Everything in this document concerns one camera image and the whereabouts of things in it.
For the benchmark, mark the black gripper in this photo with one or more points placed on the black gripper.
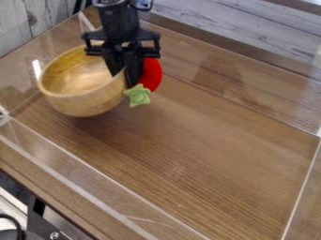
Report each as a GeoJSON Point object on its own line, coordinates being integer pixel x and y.
{"type": "Point", "coordinates": [120, 33]}

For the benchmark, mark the red plush tomato green stem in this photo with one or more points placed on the red plush tomato green stem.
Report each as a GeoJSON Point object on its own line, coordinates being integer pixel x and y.
{"type": "Point", "coordinates": [150, 79]}

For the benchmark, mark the wooden bowl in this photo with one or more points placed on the wooden bowl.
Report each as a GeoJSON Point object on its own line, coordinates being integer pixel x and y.
{"type": "Point", "coordinates": [77, 85]}

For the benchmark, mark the clear acrylic corner bracket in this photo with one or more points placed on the clear acrylic corner bracket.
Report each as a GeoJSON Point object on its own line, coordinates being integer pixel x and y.
{"type": "Point", "coordinates": [85, 25]}

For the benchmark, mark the clear acrylic tray wall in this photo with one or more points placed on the clear acrylic tray wall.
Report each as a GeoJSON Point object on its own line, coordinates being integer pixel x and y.
{"type": "Point", "coordinates": [104, 170]}

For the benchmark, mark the black table leg bracket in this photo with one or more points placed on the black table leg bracket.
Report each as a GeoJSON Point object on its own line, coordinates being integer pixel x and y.
{"type": "Point", "coordinates": [48, 224]}

